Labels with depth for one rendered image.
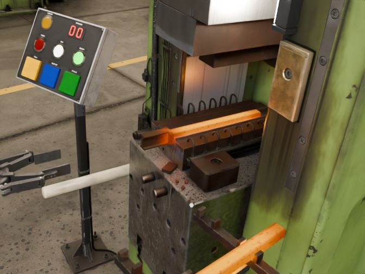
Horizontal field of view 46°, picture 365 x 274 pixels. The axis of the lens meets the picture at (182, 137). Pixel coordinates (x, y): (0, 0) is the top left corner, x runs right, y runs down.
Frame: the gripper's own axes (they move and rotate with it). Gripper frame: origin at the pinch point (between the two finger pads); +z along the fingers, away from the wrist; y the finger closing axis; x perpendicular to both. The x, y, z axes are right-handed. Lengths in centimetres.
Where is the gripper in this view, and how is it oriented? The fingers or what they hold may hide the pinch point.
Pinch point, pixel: (54, 162)
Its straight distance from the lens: 116.3
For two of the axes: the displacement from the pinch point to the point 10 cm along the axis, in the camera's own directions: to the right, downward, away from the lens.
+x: 0.7, -8.5, -5.1
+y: 5.2, 4.7, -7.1
